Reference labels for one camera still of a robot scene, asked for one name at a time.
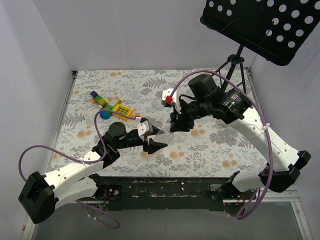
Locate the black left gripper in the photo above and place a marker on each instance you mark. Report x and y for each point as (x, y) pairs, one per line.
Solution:
(146, 143)

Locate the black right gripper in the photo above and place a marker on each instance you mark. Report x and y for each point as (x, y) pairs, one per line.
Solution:
(182, 117)

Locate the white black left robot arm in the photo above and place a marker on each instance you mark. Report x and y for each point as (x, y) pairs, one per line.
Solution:
(42, 194)

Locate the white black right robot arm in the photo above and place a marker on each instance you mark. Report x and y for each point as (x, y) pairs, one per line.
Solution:
(239, 112)

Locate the yellow window toy block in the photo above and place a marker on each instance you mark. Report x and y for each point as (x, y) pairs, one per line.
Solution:
(122, 112)

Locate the toy block car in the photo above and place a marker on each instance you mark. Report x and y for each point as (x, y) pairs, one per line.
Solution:
(97, 99)

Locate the black music stand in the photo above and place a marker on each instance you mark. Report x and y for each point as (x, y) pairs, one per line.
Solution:
(273, 29)

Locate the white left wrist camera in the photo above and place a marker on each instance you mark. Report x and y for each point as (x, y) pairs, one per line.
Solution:
(144, 128)

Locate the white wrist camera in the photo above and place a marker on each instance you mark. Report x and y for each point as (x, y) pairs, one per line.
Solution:
(170, 98)
(144, 128)

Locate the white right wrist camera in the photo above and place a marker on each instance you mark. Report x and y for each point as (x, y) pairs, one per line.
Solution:
(170, 98)

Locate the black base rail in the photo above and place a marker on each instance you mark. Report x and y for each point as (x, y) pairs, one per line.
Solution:
(166, 193)

